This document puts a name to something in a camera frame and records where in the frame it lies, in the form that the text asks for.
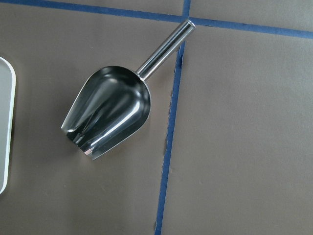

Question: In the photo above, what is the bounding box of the stainless steel scoop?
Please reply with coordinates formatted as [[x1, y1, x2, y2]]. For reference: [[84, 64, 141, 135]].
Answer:
[[61, 19, 196, 160]]

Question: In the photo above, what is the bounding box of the cream plastic tray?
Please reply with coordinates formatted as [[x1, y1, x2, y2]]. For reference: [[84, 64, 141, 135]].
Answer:
[[0, 58, 16, 192]]

